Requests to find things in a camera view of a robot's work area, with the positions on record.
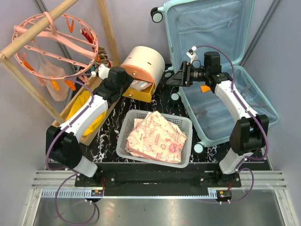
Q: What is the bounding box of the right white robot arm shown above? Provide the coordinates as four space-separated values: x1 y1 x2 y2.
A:
166 49 269 187

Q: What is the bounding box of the black marble pattern mat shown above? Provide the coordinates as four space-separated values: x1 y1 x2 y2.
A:
80 75 230 162

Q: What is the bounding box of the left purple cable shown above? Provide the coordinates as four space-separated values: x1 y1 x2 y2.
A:
45 75 99 224

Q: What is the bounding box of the translucent plastic bag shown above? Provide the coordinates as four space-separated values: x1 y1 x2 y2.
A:
39 58 69 102

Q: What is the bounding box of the pink round clip hanger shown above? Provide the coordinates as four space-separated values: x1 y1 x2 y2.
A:
11 13 99 91

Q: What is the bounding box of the aluminium rail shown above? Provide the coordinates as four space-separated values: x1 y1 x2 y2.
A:
32 170 287 190

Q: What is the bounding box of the orange capped tube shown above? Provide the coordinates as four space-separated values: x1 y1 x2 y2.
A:
200 85 211 93

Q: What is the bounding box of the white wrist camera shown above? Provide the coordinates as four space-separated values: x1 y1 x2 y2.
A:
186 46 198 64
91 64 110 80

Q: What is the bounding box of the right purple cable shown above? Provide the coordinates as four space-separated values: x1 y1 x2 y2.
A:
195 45 269 204

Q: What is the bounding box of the purple cable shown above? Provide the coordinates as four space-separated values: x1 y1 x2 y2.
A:
45 75 99 224
195 45 269 204

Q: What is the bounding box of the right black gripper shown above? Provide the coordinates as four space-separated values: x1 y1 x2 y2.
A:
166 61 208 88

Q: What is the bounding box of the light blue ribbed suitcase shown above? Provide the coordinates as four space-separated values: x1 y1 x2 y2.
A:
150 0 279 150

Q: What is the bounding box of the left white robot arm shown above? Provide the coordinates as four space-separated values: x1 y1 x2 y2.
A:
46 65 134 186

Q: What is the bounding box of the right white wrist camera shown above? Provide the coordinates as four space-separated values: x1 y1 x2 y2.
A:
186 46 198 64

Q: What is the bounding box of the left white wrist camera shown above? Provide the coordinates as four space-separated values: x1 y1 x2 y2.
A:
91 64 110 80

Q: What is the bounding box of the white cosmetic box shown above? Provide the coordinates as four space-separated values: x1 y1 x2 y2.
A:
130 80 153 91

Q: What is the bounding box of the brown striped sock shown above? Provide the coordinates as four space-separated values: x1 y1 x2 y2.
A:
95 47 111 68

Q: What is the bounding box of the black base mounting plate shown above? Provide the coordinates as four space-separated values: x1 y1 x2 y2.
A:
75 162 241 198

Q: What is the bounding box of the red hanging sock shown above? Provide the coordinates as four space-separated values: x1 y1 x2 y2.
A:
80 28 94 43

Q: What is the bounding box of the pink toy washing machine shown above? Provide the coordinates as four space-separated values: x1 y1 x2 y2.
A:
121 46 165 103

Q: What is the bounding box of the wooden clothes rack frame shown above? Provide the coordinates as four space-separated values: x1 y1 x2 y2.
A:
0 0 122 147

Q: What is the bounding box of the yellow cloth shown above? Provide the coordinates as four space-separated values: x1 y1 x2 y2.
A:
66 90 107 137

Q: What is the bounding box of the cream pink cartoon print cloth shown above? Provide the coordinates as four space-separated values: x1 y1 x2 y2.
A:
125 111 187 164

